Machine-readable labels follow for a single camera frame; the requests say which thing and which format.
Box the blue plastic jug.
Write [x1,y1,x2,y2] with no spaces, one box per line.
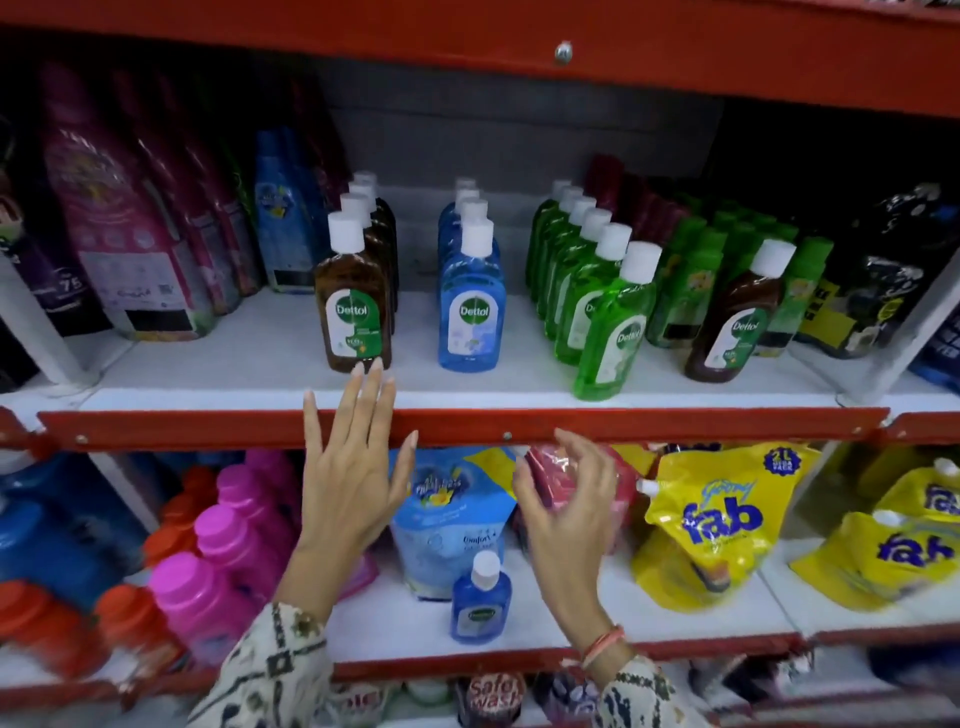
[0,498,115,610]
[0,452,152,573]

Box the brown antiseptic bottle white cap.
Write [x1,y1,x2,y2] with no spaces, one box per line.
[339,192,397,336]
[352,170,400,294]
[684,237,798,385]
[347,180,399,301]
[314,211,393,375]

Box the yellow spouted detergent pouch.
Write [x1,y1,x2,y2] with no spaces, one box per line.
[873,456,960,528]
[789,509,960,614]
[630,441,823,615]

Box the row of green-capped green bottles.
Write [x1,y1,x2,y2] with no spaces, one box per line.
[645,198,836,360]

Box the person's right hand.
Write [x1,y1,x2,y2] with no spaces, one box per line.
[511,429,619,610]

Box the purple detergent pouch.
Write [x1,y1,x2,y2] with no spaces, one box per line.
[0,112,114,339]

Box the pink refill pouch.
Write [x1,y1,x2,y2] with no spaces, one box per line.
[513,441,643,558]

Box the red and white pouch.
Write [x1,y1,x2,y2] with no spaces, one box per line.
[456,670,529,728]

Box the small blue bottle white cap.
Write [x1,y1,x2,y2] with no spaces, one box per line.
[449,549,514,647]

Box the orange plastic bottle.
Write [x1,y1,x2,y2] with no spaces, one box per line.
[141,465,219,569]
[0,580,111,681]
[93,583,186,678]

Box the blue softener pouch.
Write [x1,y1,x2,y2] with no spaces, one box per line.
[252,130,321,295]
[283,123,336,252]

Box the orange thread bracelet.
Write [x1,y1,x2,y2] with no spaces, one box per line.
[580,625,628,673]

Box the white shelf divider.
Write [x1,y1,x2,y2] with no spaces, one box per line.
[838,250,960,408]
[0,255,100,389]
[88,450,163,535]

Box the dark purple pouch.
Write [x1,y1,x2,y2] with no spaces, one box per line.
[531,666,602,726]

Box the red metal shelf rack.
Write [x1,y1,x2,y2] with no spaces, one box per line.
[0,0,960,728]

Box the person's left forearm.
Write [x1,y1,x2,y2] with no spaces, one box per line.
[187,551,360,728]

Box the row of white-capped green bottles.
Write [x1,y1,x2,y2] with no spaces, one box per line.
[524,178,665,403]

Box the person's right forearm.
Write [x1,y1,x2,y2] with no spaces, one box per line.
[558,596,714,728]

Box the pink plastic bottle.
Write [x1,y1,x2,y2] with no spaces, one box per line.
[243,447,306,513]
[147,550,261,669]
[192,503,291,595]
[215,462,301,543]

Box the light blue refill pouch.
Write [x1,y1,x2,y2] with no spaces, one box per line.
[387,447,519,603]

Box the pink detergent pouch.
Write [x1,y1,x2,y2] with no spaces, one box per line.
[112,70,246,317]
[156,73,264,298]
[40,63,219,343]

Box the white shelf board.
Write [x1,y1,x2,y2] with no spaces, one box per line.
[0,517,960,687]
[0,288,960,421]

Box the black detergent pouch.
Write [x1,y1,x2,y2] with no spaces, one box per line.
[847,183,960,331]
[795,255,928,360]

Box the dark blue pouch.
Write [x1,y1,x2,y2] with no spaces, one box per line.
[908,306,960,396]

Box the row of dark red bottles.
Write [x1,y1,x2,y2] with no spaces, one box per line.
[582,153,692,246]

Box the person's left hand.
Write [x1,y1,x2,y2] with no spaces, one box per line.
[299,358,420,562]

